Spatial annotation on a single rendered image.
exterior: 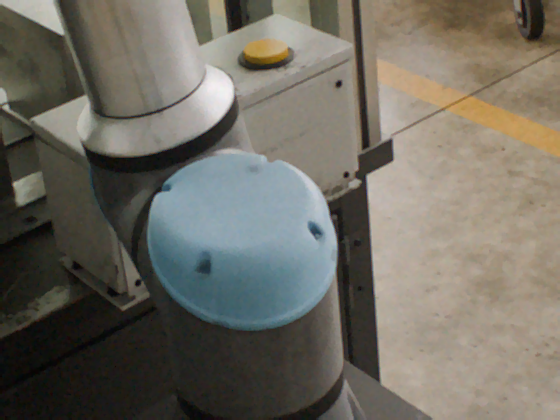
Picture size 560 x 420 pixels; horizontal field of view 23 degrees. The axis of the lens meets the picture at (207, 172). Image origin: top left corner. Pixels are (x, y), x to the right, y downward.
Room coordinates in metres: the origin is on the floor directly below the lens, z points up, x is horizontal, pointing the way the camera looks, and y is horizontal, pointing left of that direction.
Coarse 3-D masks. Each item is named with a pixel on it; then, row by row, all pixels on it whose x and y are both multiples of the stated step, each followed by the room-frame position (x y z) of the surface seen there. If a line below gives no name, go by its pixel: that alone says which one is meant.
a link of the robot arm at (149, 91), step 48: (96, 0) 0.81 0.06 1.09; (144, 0) 0.82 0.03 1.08; (96, 48) 0.82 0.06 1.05; (144, 48) 0.82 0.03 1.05; (192, 48) 0.84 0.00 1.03; (96, 96) 0.83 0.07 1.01; (144, 96) 0.82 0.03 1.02; (192, 96) 0.83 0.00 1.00; (96, 144) 0.82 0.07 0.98; (144, 144) 0.81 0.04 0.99; (192, 144) 0.81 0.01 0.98; (240, 144) 0.84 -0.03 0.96; (96, 192) 0.88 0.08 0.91; (144, 192) 0.80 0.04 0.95
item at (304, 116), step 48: (240, 48) 1.13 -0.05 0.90; (336, 48) 1.10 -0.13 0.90; (240, 96) 1.03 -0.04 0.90; (288, 96) 1.06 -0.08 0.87; (336, 96) 1.09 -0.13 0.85; (48, 144) 1.02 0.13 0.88; (288, 144) 1.06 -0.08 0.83; (336, 144) 1.09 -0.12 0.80; (48, 192) 1.04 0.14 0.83; (336, 192) 1.09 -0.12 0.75; (96, 240) 0.98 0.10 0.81; (96, 288) 0.99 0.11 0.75; (144, 288) 0.97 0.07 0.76
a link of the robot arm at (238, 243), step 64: (192, 192) 0.75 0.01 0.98; (256, 192) 0.74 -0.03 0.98; (320, 192) 0.74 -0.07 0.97; (192, 256) 0.69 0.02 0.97; (256, 256) 0.68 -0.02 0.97; (320, 256) 0.70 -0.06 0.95; (192, 320) 0.69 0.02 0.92; (256, 320) 0.67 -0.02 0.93; (320, 320) 0.69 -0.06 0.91; (192, 384) 0.69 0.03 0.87; (256, 384) 0.67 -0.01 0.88; (320, 384) 0.69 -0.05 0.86
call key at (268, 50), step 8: (264, 40) 1.11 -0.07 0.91; (272, 40) 1.11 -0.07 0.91; (280, 40) 1.11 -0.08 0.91; (248, 48) 1.10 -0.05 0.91; (256, 48) 1.10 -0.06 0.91; (264, 48) 1.10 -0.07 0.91; (272, 48) 1.10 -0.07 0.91; (280, 48) 1.09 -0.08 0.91; (248, 56) 1.09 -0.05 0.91; (256, 56) 1.08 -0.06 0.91; (264, 56) 1.08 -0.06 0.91; (272, 56) 1.08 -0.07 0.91; (280, 56) 1.08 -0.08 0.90
